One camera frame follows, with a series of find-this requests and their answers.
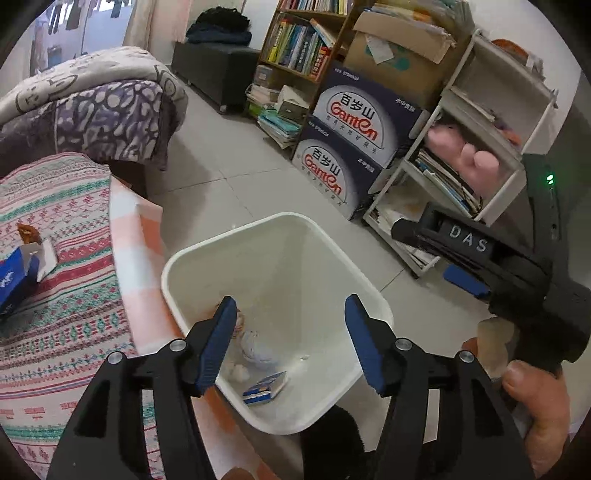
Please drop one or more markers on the pink checked sheet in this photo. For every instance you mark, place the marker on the pink checked sheet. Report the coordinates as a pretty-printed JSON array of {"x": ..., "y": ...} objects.
[{"x": 143, "y": 286}]

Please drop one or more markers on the black storage bench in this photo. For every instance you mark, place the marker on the black storage bench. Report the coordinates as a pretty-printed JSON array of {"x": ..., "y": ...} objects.
[{"x": 212, "y": 69}]

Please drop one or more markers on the grey cartoon print blanket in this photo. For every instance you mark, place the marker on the grey cartoon print blanket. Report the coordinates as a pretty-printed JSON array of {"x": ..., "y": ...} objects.
[{"x": 69, "y": 78}]

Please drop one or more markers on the blue cardboard box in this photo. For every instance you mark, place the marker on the blue cardboard box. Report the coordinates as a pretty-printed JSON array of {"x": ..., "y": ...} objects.
[{"x": 14, "y": 281}]

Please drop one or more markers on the striped patterned blanket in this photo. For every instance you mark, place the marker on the striped patterned blanket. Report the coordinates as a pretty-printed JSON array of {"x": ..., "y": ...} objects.
[{"x": 69, "y": 314}]

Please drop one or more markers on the blue white water carton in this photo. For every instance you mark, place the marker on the blue white water carton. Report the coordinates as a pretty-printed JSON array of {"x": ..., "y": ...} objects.
[
  {"x": 360, "y": 115},
  {"x": 337, "y": 170}
]

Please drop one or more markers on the purple patterned quilt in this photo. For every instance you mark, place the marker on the purple patterned quilt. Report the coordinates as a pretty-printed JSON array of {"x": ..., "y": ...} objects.
[{"x": 115, "y": 120}]

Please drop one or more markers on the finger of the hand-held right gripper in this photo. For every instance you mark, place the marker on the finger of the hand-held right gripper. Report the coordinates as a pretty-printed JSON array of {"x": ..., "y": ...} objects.
[
  {"x": 429, "y": 235},
  {"x": 466, "y": 281}
]

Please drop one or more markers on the crumpled white tissue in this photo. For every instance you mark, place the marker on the crumpled white tissue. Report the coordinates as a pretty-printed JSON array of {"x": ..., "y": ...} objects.
[{"x": 258, "y": 350}]

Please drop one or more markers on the white plastic trash bin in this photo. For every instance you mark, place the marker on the white plastic trash bin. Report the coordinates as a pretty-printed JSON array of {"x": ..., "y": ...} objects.
[{"x": 286, "y": 258}]

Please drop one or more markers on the pile of papers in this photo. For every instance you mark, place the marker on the pile of papers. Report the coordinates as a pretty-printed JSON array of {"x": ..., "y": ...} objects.
[{"x": 415, "y": 18}]

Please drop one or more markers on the white tissue box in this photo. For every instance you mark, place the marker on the white tissue box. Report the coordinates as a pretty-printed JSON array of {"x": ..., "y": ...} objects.
[{"x": 295, "y": 104}]

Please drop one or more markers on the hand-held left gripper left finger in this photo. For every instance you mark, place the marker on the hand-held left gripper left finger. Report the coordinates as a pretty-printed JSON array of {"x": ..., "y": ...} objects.
[{"x": 217, "y": 344}]

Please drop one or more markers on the small blue white box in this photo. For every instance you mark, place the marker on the small blue white box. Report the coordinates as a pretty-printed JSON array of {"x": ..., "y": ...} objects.
[{"x": 265, "y": 387}]

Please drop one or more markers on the brown cardboard box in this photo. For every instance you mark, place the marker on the brown cardboard box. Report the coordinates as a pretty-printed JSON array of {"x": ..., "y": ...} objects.
[{"x": 406, "y": 74}]

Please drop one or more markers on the white shelf unit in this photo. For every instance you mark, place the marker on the white shelf unit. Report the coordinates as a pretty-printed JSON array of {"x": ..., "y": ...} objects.
[{"x": 503, "y": 97}]

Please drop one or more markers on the stack of flat books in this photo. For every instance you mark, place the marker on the stack of flat books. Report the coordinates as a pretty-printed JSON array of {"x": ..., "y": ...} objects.
[{"x": 277, "y": 127}]

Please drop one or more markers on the black fuzzy object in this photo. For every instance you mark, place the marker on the black fuzzy object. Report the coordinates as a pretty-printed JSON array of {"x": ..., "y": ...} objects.
[{"x": 332, "y": 443}]

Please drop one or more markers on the pale pink curtain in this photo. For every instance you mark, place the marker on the pale pink curtain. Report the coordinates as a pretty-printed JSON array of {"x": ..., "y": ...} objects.
[{"x": 161, "y": 21}]

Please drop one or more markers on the brown snack wrapper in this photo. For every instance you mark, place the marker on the brown snack wrapper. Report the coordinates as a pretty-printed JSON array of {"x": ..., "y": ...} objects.
[{"x": 28, "y": 233}]

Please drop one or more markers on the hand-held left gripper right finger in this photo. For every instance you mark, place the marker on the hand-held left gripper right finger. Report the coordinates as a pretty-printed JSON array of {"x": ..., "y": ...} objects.
[{"x": 364, "y": 346}]

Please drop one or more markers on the person's right hand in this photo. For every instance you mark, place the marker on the person's right hand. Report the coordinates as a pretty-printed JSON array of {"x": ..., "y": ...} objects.
[{"x": 540, "y": 406}]

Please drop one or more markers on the row of upright books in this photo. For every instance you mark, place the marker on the row of upright books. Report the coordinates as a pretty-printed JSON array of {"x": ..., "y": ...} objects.
[
  {"x": 295, "y": 46},
  {"x": 314, "y": 4}
]

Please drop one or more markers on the pile of dark clothes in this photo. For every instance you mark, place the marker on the pile of dark clothes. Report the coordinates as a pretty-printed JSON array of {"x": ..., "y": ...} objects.
[{"x": 219, "y": 27}]

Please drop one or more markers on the white cotton ball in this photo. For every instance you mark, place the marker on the white cotton ball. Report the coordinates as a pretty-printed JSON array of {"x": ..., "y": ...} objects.
[{"x": 236, "y": 370}]

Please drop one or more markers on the pink plush toy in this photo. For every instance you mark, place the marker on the pink plush toy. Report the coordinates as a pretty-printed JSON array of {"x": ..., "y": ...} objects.
[{"x": 471, "y": 159}]

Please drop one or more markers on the wooden bookshelf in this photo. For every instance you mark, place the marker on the wooden bookshelf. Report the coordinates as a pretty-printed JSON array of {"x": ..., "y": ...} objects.
[{"x": 344, "y": 37}]

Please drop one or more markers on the slanted booklets in shelf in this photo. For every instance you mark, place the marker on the slanted booklets in shelf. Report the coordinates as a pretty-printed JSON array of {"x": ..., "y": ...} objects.
[{"x": 448, "y": 182}]

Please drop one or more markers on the hanging laundry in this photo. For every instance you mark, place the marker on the hanging laundry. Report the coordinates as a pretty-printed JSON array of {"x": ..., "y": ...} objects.
[{"x": 74, "y": 14}]

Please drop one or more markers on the orange cloth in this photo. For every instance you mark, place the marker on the orange cloth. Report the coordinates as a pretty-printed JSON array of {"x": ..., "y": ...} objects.
[{"x": 512, "y": 50}]

